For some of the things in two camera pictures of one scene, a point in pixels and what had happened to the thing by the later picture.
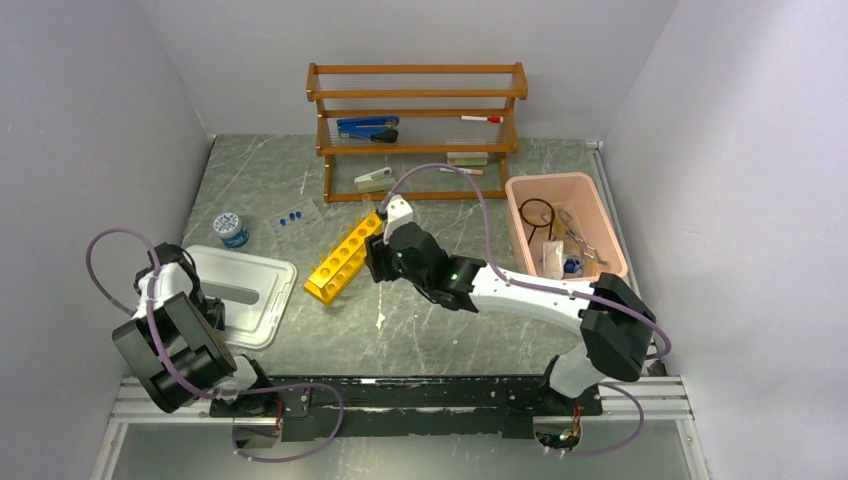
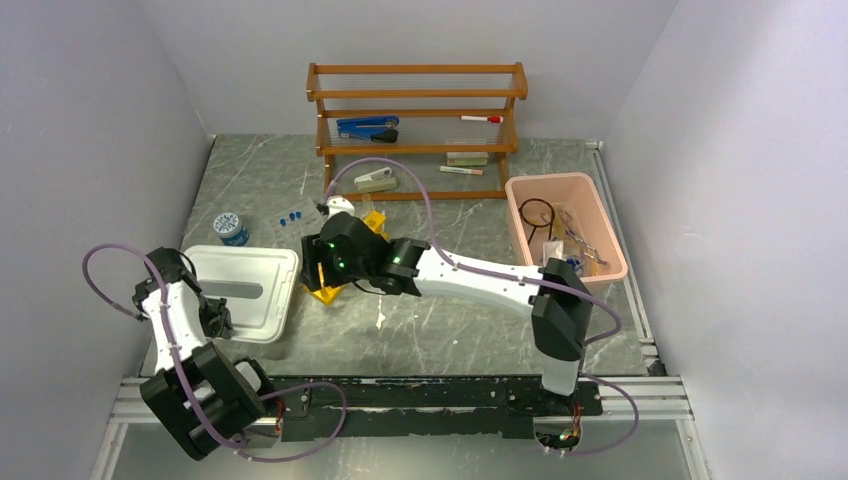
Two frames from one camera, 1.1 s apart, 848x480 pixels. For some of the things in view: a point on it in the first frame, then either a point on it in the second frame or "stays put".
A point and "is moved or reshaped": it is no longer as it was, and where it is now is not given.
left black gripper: x=215 y=313 stays put
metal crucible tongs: x=590 y=251 stays put
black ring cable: x=520 y=209 stays put
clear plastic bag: x=553 y=259 stays put
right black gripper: x=376 y=258 to x=314 y=251
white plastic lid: x=254 y=291 is moved or reshaped
